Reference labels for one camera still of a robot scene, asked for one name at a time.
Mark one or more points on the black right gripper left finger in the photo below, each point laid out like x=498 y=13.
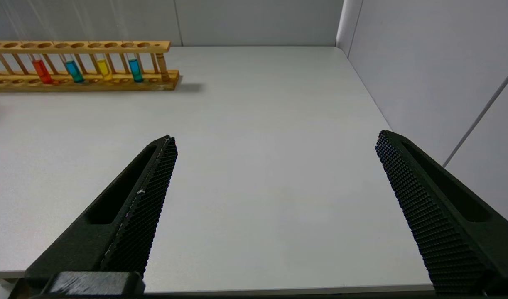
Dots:
x=125 y=224

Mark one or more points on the test tube with teal pigment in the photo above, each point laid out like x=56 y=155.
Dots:
x=74 y=71
x=135 y=70

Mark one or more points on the test tube with yellow pigment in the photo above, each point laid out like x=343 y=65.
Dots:
x=105 y=69

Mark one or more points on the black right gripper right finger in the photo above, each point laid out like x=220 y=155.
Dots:
x=445 y=216

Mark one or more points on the wooden test tube rack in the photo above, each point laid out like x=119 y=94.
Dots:
x=92 y=47

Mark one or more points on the test tube with red pigment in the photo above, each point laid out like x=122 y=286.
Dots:
x=42 y=71

